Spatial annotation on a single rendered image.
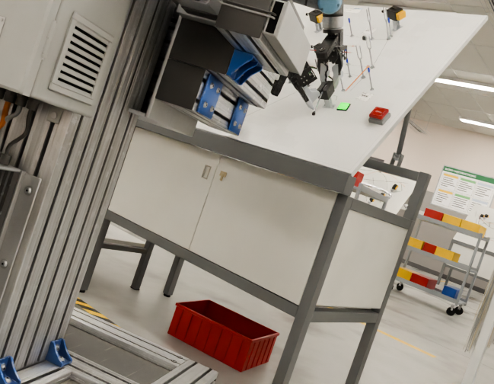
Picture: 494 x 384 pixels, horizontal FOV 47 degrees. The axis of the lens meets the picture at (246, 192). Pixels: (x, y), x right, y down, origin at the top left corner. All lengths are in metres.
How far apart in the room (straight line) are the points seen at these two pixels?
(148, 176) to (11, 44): 1.62
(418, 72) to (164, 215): 1.14
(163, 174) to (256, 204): 0.52
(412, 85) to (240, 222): 0.81
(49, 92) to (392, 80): 1.54
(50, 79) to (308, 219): 1.19
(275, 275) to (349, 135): 0.55
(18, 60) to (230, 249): 1.36
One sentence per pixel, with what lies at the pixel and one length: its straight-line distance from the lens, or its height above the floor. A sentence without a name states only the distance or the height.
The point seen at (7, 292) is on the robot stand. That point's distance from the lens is 1.16.
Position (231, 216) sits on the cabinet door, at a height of 0.59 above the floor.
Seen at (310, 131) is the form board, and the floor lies 0.98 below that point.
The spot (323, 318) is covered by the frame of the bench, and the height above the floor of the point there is 0.38.
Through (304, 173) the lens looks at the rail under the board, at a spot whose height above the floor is 0.83.
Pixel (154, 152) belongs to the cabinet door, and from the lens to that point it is 2.49.
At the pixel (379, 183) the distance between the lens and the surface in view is 9.44.
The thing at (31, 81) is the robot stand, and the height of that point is 0.79.
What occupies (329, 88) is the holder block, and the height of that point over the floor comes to 1.15.
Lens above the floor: 0.76
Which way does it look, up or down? 2 degrees down
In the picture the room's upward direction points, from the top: 19 degrees clockwise
